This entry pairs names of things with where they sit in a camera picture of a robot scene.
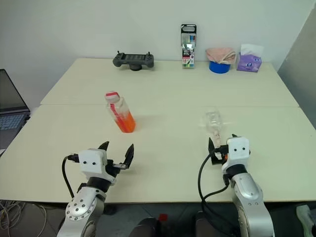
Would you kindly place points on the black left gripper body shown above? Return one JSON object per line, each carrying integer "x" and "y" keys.
{"x": 111, "y": 169}

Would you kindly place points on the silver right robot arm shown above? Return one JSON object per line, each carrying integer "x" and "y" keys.
{"x": 249, "y": 197}

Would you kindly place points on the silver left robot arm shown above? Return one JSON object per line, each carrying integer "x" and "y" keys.
{"x": 79, "y": 207}

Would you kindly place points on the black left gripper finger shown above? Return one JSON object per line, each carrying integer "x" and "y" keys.
{"x": 129, "y": 155}
{"x": 105, "y": 146}

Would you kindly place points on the marker pen pack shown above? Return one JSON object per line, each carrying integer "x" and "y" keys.
{"x": 188, "y": 49}

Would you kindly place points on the orange liquid plastic bottle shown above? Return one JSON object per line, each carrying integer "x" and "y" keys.
{"x": 124, "y": 121}

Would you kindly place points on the pink towel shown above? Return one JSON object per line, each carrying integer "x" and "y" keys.
{"x": 219, "y": 54}

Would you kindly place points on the clear plastic bottle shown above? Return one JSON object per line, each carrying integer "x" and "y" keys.
{"x": 212, "y": 121}

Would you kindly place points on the purple tissue pack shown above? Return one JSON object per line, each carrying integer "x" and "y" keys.
{"x": 248, "y": 63}

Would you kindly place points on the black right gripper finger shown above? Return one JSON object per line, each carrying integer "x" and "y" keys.
{"x": 234, "y": 136}
{"x": 211, "y": 148}

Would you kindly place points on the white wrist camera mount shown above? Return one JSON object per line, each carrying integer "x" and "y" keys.
{"x": 91, "y": 160}
{"x": 238, "y": 149}

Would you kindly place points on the blue tape roll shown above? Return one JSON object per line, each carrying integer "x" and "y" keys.
{"x": 218, "y": 67}

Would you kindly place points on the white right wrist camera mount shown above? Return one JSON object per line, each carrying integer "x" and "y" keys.
{"x": 238, "y": 149}

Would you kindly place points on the small red object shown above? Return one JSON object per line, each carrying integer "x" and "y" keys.
{"x": 163, "y": 218}

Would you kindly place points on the white red-striped bottle cap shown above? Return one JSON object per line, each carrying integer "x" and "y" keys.
{"x": 112, "y": 96}

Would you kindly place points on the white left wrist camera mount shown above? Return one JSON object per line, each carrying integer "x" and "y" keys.
{"x": 91, "y": 160}

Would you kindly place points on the grey remote controller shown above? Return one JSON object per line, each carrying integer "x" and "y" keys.
{"x": 133, "y": 60}

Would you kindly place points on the grey laptop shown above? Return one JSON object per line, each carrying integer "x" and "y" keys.
{"x": 10, "y": 98}

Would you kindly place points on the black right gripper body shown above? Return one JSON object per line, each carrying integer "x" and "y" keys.
{"x": 219, "y": 159}

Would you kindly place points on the dark rounded shape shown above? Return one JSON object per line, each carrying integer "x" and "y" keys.
{"x": 144, "y": 228}

